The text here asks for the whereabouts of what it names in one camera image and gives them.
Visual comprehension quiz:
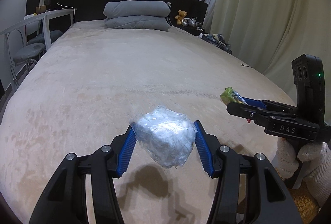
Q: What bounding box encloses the green candy wrapper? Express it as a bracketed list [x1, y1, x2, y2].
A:
[220, 87, 247, 106]

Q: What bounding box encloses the white plastic bag ball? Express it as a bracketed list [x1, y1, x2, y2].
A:
[130, 106, 197, 169]

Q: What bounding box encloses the right hand white glove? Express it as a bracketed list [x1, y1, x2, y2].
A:
[276, 138, 330, 207]

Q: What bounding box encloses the pile of clothes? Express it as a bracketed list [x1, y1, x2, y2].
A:
[199, 33, 232, 54]

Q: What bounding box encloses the cream curtain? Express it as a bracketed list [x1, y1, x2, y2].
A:
[204, 0, 331, 100]

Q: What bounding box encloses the yellow teddy bear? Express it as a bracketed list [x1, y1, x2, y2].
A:
[175, 10, 187, 25]

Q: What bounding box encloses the lower grey pillow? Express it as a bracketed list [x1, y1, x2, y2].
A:
[104, 15, 170, 32]

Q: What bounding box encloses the grey pillow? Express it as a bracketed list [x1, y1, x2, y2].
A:
[104, 15, 170, 32]
[103, 0, 170, 19]

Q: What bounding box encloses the upper grey pillow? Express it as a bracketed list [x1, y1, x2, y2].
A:
[103, 0, 170, 19]

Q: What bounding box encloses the grey cushioned chair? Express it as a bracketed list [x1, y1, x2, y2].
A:
[4, 29, 46, 91]

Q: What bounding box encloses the white side table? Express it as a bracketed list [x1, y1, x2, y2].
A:
[1, 8, 76, 62]

